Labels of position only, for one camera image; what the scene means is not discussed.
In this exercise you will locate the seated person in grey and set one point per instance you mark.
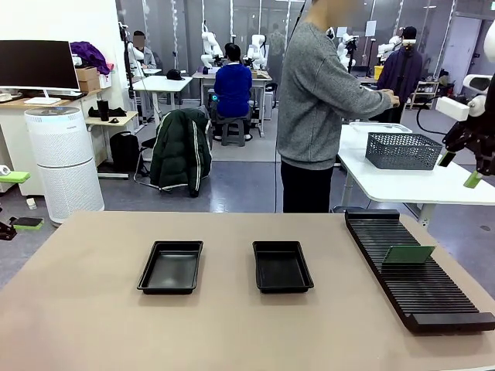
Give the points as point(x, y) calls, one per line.
point(147, 58)

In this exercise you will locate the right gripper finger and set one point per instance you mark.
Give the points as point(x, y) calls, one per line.
point(458, 139)
point(472, 181)

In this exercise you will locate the person's right hand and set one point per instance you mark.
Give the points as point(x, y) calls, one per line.
point(394, 99)

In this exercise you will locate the black metal chair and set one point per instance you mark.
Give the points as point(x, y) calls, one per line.
point(147, 143)

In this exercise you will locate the seated person in blue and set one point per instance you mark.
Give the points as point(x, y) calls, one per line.
point(232, 89)

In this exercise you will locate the white rectangular table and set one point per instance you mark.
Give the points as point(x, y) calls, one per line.
point(162, 83)

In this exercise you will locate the large white work table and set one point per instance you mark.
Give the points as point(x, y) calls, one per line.
point(406, 185)

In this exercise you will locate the white shallow plastic bin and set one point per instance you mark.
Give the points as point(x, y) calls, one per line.
point(381, 126)

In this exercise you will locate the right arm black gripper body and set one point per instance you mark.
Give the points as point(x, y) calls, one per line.
point(483, 135)

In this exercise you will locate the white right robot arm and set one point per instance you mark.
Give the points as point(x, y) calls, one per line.
point(479, 83)

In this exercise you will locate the black cloth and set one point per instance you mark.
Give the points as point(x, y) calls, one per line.
point(118, 112)

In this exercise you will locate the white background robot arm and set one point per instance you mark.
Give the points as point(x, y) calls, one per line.
point(257, 48)
point(344, 50)
point(210, 46)
point(388, 46)

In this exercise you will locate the green perforated circuit board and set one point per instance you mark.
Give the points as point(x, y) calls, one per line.
point(410, 254)

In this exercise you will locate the grey plastic stool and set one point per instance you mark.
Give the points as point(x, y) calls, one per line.
point(234, 131)

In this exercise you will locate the small wooden top desk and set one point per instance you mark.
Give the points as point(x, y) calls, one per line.
point(129, 116)

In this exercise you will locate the black plastic ESD tray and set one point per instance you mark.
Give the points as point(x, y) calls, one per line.
point(282, 270)
point(170, 270)

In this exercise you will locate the white cylindrical air purifier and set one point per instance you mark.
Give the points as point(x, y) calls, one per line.
point(63, 154)

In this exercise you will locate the black tumbler cup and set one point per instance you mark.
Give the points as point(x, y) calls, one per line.
point(103, 110)

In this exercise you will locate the small white floor object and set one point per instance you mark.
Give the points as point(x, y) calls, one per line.
point(31, 204)

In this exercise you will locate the yellow bin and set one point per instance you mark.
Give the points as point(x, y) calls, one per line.
point(378, 72)

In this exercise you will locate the black backpack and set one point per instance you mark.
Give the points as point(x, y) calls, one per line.
point(123, 152)

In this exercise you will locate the black computer monitor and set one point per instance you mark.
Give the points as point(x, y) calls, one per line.
point(35, 63)

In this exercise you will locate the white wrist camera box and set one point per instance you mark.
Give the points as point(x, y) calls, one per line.
point(452, 107)

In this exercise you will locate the black slotted board rack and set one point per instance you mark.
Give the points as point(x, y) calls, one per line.
point(425, 290)

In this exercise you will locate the person in grey sweater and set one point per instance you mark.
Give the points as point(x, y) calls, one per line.
point(309, 96)

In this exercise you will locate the person in dark jacket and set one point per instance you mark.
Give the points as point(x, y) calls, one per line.
point(402, 69)

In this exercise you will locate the white workbench table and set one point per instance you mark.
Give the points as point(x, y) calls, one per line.
point(259, 76)

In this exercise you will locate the brown cardboard box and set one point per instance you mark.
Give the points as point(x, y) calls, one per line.
point(86, 73)
point(89, 86)

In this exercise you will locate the grey perforated plastic basket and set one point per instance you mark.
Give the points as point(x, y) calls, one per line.
point(402, 152)

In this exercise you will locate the wooden storage shelf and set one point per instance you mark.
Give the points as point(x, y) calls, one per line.
point(425, 89)

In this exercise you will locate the black cap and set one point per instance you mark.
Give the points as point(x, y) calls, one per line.
point(175, 74)

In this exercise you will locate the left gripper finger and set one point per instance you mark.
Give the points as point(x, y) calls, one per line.
point(27, 224)
point(15, 177)

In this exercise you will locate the person's right forearm grey sleeve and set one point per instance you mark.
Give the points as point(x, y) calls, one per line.
point(373, 101)

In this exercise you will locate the dark green padded jacket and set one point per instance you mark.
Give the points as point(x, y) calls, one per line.
point(178, 150)

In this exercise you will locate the purple jacket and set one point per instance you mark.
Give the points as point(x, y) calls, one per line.
point(89, 54)

